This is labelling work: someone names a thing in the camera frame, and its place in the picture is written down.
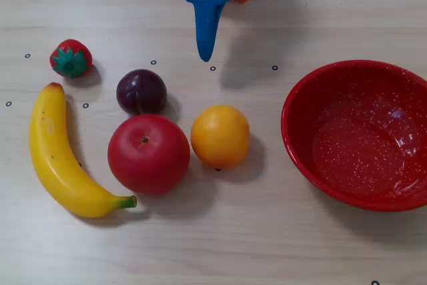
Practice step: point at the blue gripper black motor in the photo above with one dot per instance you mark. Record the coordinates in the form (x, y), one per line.
(207, 2)

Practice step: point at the dark purple plum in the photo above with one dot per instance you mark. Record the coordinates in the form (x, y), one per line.
(141, 91)

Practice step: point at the red speckled bowl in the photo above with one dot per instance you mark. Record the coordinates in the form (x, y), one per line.
(350, 151)

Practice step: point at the orange fruit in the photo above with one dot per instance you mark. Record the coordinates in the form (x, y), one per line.
(220, 136)

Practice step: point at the red strawberry green leaves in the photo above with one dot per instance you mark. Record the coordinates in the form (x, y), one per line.
(75, 52)

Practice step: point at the red apple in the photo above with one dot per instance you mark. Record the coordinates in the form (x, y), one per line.
(148, 155)

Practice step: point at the yellow banana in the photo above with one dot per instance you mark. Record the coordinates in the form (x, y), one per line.
(50, 151)

